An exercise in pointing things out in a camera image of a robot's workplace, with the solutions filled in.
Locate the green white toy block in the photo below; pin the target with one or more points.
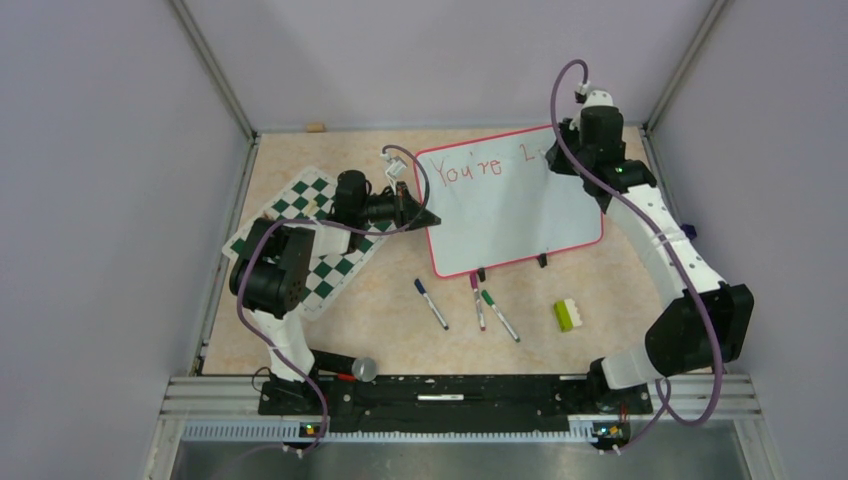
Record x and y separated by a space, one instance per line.
567 315

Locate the blue-capped marker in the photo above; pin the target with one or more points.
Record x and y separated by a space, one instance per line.
431 305

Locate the green white chessboard mat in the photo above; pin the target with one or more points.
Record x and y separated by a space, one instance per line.
310 195

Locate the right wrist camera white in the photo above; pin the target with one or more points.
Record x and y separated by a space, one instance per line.
587 95

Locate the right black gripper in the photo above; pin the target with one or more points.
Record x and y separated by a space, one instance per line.
558 164

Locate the black microphone silver head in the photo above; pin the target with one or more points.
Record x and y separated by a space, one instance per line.
363 369

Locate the pink-framed whiteboard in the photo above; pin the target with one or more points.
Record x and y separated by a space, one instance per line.
499 203

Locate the purple clip on frame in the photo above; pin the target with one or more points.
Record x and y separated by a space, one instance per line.
690 231

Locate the green-capped marker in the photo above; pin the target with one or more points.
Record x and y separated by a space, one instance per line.
501 316

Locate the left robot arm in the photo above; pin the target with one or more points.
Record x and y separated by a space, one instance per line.
271 271

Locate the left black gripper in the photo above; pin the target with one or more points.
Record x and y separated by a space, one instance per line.
408 214

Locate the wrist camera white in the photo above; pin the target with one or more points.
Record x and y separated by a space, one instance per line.
394 166
587 95

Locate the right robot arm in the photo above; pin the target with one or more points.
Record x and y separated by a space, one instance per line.
702 312

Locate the purple-capped marker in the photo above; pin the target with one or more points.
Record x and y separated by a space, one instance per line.
473 278

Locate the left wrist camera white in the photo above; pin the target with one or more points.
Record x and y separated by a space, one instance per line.
394 166

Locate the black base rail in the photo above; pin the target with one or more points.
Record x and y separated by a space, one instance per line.
450 404

